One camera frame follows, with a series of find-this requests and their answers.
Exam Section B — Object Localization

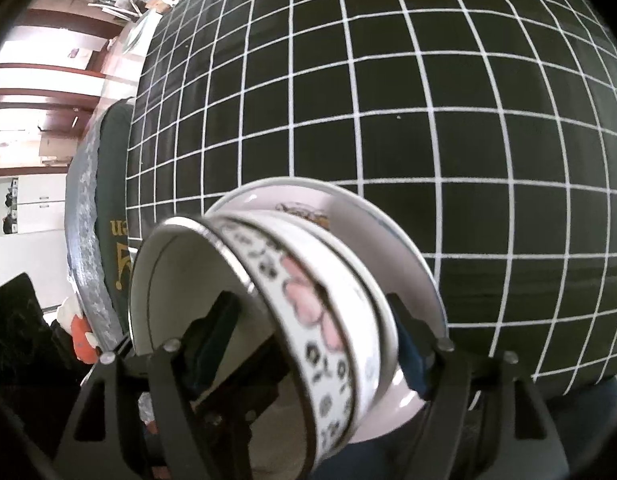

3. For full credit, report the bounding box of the patterned bowl dark rim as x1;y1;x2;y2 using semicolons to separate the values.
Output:
130;214;369;479

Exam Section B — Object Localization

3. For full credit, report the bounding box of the black white checkered tablecloth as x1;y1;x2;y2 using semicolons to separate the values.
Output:
126;0;617;394

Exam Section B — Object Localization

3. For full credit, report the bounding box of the dark green cushioned chair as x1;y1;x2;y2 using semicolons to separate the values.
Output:
64;99;135;351

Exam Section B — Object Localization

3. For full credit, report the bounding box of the white plate floral print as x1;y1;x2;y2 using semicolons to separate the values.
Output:
206;176;449;446

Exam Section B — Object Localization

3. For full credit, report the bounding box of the plain white bowl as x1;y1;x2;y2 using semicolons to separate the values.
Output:
219;209;398;411

